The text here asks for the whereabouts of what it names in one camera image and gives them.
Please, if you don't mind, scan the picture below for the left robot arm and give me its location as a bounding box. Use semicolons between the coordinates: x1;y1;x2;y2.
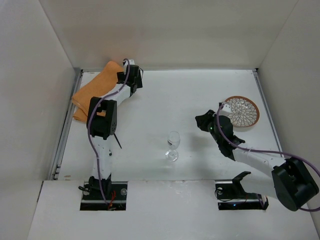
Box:
86;64;144;195

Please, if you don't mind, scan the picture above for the orange cloth napkin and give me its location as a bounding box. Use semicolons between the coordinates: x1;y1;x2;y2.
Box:
71;61;124;123

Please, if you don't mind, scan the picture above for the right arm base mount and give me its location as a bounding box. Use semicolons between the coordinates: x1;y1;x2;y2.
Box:
214;180;269;211

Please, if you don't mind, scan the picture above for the patterned ceramic plate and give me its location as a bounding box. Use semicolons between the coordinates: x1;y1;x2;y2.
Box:
224;96;260;128

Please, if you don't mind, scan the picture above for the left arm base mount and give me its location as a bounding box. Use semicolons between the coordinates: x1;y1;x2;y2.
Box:
78;181;128;211

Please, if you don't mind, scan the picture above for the black spoon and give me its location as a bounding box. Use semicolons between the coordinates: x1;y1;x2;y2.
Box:
113;133;123;149

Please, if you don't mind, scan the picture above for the aluminium table edge rail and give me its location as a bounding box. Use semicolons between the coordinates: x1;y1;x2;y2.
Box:
47;67;83;180

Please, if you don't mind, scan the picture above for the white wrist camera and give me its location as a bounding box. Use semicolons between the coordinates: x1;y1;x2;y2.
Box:
219;102;232;117
122;58;135;66

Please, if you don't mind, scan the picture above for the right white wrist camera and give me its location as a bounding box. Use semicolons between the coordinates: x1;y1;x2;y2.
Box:
219;102;232;117

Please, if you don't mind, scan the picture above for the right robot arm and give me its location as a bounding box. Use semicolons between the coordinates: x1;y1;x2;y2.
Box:
195;109;320;212

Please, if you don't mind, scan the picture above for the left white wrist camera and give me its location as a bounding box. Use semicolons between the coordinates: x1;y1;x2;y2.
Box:
122;58;135;66

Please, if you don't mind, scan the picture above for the clear wine glass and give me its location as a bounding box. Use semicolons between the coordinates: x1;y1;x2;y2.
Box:
165;131;181;162

